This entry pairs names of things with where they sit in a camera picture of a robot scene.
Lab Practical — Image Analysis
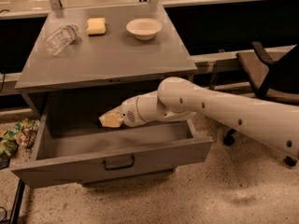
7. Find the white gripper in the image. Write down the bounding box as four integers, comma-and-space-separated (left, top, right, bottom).
99, 97, 144, 128

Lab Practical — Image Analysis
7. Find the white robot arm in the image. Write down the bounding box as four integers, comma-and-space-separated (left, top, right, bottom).
99, 77, 299, 159

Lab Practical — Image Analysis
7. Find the grey drawer cabinet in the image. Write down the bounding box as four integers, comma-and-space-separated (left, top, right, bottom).
14, 3, 198, 120

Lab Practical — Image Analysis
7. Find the open grey top drawer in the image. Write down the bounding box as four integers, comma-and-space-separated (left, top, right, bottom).
10, 81, 214, 189

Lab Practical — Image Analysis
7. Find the green snack bag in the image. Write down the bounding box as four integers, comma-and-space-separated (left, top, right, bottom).
0, 119, 40, 161

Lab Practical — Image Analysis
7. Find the yellow sponge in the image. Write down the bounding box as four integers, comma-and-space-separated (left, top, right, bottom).
86, 18, 106, 35

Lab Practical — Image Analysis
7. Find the clear plastic water bottle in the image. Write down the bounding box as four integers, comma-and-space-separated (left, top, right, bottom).
44, 24, 78, 56

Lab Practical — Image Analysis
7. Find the white bowl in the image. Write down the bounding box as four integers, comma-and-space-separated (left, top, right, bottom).
126, 18, 163, 41

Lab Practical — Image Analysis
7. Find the black table leg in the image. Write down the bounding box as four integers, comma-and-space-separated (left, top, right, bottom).
8, 180, 25, 224

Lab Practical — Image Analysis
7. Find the black office chair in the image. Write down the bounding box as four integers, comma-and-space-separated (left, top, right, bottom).
236, 42, 299, 167

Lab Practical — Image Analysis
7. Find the black drawer handle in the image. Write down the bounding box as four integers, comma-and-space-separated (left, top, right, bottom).
102, 156, 135, 172

